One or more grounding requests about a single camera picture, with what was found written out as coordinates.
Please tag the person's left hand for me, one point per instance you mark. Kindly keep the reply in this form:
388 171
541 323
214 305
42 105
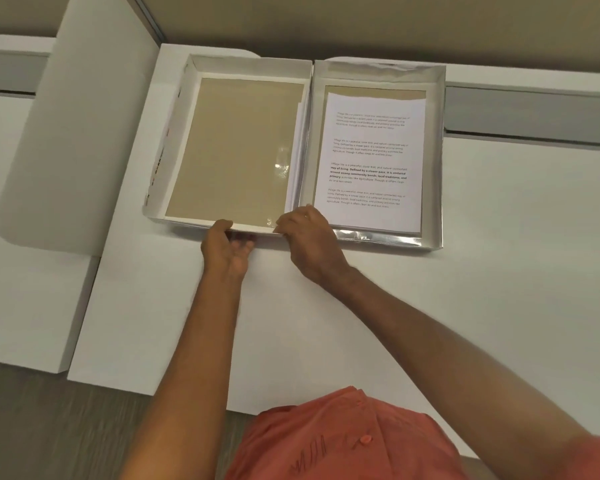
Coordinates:
225 262

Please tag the person's right hand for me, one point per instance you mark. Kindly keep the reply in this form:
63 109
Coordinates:
312 249

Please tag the person's right fingers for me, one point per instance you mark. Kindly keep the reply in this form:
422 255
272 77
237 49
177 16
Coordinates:
300 222

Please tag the person's left thumb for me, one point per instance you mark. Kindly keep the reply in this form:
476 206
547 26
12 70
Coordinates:
221 228

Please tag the white cardboard tray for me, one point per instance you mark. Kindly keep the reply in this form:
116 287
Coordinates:
230 154

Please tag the person's right forearm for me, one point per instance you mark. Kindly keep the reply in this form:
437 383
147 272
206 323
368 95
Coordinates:
445 354

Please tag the person's left forearm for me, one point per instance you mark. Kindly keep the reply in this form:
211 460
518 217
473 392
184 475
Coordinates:
190 374

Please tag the white paper sheets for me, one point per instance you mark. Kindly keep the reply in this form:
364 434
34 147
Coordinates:
297 154

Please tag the stack of printed paper sheets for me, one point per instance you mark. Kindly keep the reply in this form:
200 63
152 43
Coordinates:
375 159

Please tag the silver cardboard tray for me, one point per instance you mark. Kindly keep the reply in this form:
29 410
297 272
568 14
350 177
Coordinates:
432 159

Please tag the white partition panel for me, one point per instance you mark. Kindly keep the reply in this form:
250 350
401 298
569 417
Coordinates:
75 134

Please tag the orange shirt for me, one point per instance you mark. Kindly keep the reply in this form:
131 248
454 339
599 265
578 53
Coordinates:
350 439

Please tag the grey desk rail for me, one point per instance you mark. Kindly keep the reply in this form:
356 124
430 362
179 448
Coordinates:
10 72

